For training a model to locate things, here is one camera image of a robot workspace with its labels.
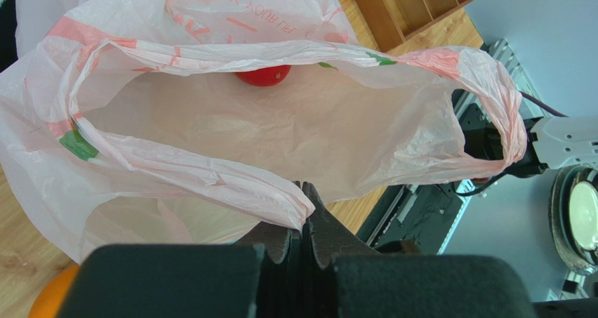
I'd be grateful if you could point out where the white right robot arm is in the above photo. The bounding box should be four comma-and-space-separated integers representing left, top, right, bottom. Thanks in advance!
505, 117, 597, 178

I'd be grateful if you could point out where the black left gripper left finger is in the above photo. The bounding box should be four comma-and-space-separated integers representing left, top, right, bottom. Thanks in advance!
233, 180, 303, 318

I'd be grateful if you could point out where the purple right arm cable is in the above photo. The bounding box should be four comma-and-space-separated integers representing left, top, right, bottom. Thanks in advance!
518, 91, 569, 119

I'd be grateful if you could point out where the wooden compartment tray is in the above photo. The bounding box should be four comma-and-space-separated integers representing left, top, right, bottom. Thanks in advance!
354, 0, 474, 52

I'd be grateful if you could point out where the red pomegranate fruit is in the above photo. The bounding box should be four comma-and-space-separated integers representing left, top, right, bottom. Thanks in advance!
235, 65, 292, 87

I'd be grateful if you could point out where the orange fruit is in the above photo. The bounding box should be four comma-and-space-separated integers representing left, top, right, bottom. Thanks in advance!
28, 265, 79, 318

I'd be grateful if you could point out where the zebra striped cloth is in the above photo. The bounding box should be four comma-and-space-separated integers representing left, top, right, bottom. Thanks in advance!
0, 0, 18, 71

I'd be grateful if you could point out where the pink printed plastic bag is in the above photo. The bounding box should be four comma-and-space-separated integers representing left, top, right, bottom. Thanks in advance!
1, 0, 525, 262

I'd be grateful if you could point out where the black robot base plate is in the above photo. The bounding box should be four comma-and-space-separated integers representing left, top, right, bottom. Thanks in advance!
356, 180, 477, 254

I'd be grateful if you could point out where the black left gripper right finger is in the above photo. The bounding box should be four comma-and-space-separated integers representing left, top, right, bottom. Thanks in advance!
301, 182, 378, 317

